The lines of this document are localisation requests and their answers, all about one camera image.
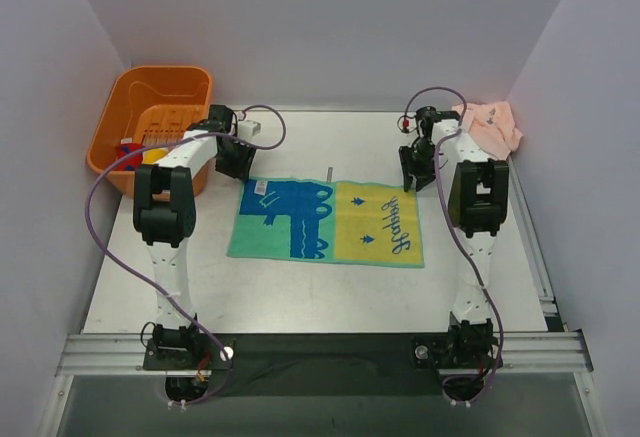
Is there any green blue yellow towel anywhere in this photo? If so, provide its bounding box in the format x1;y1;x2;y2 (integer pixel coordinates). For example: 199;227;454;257
227;178;424;268

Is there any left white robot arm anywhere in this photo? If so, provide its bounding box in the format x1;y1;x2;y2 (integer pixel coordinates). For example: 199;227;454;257
133;105;261;369

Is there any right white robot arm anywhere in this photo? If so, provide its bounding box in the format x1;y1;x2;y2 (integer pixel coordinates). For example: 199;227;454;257
397;106;509;367

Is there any pink crumpled towel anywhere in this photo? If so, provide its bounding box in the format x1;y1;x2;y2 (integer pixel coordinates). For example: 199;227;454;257
462;101;523;160

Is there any yellow rolled towel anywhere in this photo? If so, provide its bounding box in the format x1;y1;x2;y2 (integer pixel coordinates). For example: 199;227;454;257
142;148;169;165

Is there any orange plastic basket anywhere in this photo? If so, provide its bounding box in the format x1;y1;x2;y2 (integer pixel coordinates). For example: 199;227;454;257
87;66;214;198

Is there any red rolled towel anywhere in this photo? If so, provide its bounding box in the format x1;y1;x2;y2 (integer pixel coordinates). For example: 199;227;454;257
115;142;143;171

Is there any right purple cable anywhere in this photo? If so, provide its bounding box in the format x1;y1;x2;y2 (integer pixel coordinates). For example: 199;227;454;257
403;87;504;403

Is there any purple cable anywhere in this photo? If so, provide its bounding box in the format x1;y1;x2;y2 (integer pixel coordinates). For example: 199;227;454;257
403;87;504;403
83;104;287;405

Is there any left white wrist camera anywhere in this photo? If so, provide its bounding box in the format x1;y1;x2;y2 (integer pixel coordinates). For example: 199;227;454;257
237;119;261;141

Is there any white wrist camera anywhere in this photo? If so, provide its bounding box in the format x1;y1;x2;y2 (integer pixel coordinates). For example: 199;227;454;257
399;115;413;134
237;119;261;141

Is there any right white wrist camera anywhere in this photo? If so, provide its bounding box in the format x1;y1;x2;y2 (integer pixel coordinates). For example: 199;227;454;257
399;115;413;134

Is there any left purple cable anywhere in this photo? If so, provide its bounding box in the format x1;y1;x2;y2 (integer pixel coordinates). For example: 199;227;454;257
83;104;287;405

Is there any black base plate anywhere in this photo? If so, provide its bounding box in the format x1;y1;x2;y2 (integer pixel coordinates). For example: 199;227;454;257
165;333;499;401

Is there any aluminium frame rail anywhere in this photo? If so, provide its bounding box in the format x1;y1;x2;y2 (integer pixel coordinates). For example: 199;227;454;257
56;332;593;376

